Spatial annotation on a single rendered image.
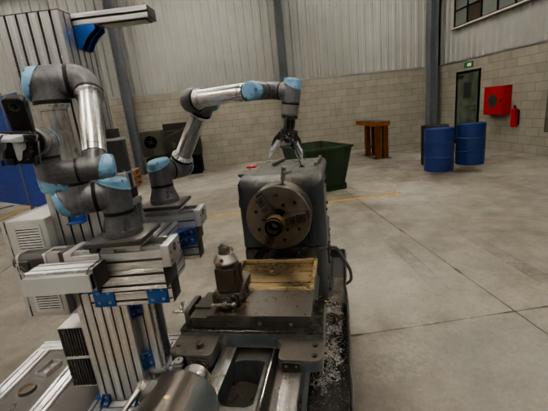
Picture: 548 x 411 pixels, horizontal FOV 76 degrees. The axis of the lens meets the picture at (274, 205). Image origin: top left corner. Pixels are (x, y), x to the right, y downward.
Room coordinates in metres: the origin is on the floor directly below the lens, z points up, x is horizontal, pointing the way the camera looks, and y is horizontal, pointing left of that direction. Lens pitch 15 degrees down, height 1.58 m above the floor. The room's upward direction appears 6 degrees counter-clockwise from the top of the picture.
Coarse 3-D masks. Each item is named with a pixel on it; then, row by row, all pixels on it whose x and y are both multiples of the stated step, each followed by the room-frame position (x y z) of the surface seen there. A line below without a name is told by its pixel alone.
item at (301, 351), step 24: (312, 312) 1.03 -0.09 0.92; (192, 336) 0.99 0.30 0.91; (216, 336) 0.98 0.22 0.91; (240, 336) 0.97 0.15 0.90; (264, 336) 0.95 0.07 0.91; (288, 336) 0.94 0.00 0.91; (312, 336) 0.92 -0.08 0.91; (192, 360) 0.89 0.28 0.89; (288, 360) 0.84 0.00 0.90; (312, 360) 0.83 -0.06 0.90
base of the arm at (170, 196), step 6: (156, 186) 1.80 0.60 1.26; (162, 186) 1.80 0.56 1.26; (168, 186) 1.82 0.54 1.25; (156, 192) 1.80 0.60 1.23; (162, 192) 1.80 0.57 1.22; (168, 192) 1.82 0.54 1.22; (174, 192) 1.84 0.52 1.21; (150, 198) 1.83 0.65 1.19; (156, 198) 1.79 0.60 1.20; (162, 198) 1.79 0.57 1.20; (168, 198) 1.81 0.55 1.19; (174, 198) 1.82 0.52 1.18; (156, 204) 1.79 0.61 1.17; (162, 204) 1.78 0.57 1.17
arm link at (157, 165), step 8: (152, 160) 1.87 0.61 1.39; (160, 160) 1.84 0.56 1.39; (168, 160) 1.85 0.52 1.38; (152, 168) 1.80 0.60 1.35; (160, 168) 1.81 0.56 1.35; (168, 168) 1.84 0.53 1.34; (176, 168) 1.89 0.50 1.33; (152, 176) 1.81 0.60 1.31; (160, 176) 1.80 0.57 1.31; (168, 176) 1.83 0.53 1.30; (176, 176) 1.90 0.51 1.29; (152, 184) 1.81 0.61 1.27; (160, 184) 1.80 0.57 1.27
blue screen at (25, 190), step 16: (0, 96) 6.74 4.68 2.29; (0, 112) 6.84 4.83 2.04; (0, 128) 6.95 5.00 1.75; (0, 176) 7.33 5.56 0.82; (16, 176) 6.90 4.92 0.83; (32, 176) 6.54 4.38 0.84; (0, 192) 7.47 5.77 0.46; (16, 192) 7.02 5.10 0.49; (32, 192) 6.64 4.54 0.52; (0, 208) 8.00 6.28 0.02; (32, 208) 6.74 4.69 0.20
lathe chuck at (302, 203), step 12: (264, 192) 1.62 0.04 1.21; (276, 192) 1.61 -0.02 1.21; (288, 192) 1.60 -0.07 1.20; (300, 192) 1.62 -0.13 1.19; (252, 204) 1.63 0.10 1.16; (276, 204) 1.61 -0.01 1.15; (288, 204) 1.60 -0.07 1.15; (300, 204) 1.59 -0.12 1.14; (252, 216) 1.63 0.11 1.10; (252, 228) 1.63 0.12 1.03; (264, 228) 1.62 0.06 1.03; (288, 228) 1.60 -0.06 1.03; (300, 228) 1.59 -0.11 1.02; (264, 240) 1.62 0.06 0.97; (276, 240) 1.61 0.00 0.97; (288, 240) 1.60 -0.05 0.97; (300, 240) 1.59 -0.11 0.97
